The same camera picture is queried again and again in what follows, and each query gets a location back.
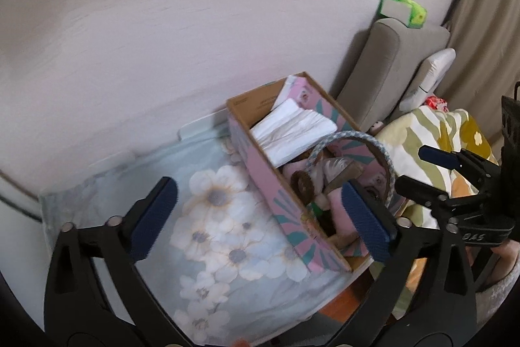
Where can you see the floral blue mat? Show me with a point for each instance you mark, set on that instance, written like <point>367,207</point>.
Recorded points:
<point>221,266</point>

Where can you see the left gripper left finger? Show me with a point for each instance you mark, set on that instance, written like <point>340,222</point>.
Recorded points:
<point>77,310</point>

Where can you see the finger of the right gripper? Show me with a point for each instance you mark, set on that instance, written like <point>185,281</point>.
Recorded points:
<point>420,192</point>
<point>479,171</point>

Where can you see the grey sofa cushion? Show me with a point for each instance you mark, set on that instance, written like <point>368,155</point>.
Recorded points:
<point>386,65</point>

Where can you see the white cloth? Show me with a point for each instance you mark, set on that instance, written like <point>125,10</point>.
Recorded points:
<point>289,130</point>

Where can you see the cardboard box with pink wrap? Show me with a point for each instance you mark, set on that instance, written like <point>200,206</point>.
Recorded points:
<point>294,196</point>

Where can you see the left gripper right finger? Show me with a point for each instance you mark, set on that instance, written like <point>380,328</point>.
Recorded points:
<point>443,309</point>

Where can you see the dark brown stick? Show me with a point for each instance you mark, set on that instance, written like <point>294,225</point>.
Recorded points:
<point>337,174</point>

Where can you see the green tissue pack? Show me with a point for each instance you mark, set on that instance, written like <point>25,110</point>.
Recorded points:
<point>408,12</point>

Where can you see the white pillow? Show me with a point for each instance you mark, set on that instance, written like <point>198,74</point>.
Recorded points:
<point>430,73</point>

